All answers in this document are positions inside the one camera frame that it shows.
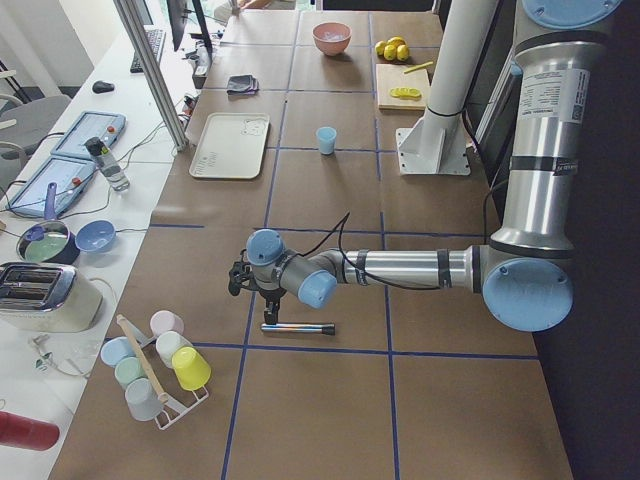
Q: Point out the cream toaster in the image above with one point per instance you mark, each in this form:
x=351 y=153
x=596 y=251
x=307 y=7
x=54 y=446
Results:
x=52 y=298

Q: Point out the pink cup on rack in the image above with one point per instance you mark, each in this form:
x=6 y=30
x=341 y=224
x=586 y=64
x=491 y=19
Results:
x=164 y=320

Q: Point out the wooden cutting board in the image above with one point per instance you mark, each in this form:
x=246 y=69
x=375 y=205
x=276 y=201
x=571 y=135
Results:
x=401 y=87

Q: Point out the red bottle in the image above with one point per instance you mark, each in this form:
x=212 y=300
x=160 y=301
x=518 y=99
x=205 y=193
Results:
x=27 y=433

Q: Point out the teach pendant upper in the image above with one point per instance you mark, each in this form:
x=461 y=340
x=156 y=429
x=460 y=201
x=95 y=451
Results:
x=105 y=125

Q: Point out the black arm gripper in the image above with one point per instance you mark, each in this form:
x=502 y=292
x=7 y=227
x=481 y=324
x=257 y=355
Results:
x=270 y=298

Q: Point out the yellow knife handle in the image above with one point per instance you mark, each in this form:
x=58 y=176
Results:
x=418 y=67

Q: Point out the blue empty bowl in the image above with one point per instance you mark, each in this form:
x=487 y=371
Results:
x=96 y=237

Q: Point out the cream bear tray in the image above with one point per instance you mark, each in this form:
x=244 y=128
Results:
x=231 y=146

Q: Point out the grey folded cloth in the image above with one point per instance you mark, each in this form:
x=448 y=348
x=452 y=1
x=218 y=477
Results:
x=245 y=84

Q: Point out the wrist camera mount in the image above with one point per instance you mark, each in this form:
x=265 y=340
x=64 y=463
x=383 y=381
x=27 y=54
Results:
x=240 y=276

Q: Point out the pink bowl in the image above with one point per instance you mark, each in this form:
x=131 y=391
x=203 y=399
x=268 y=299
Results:
x=331 y=38

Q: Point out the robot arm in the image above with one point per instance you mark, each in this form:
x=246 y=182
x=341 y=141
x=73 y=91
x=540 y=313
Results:
x=521 y=270

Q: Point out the dark blue bowl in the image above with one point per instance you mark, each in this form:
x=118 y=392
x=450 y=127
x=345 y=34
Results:
x=49 y=241

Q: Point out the grey rack cup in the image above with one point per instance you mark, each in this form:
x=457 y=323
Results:
x=142 y=401

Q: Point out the whole yellow lemon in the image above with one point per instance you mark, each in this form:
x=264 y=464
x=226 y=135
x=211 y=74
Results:
x=380 y=47

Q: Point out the aluminium frame post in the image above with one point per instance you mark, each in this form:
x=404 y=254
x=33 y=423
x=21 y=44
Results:
x=151 y=69

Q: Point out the steel muddler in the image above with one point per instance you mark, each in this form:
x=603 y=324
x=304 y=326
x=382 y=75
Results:
x=310 y=328

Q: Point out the yellow cup on rack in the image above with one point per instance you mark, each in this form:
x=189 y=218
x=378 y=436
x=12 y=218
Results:
x=191 y=369

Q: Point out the clear water bottle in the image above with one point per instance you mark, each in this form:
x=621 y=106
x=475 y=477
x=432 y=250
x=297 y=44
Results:
x=104 y=160

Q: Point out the mint green rack cup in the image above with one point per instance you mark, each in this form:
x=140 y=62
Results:
x=128 y=370

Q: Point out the black computer mouse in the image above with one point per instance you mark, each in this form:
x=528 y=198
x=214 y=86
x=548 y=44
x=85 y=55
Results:
x=100 y=87

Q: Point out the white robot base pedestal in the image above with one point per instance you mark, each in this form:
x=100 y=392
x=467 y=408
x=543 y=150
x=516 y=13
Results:
x=436 y=144

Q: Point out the light blue rack cup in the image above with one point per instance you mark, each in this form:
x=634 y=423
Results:
x=115 y=350

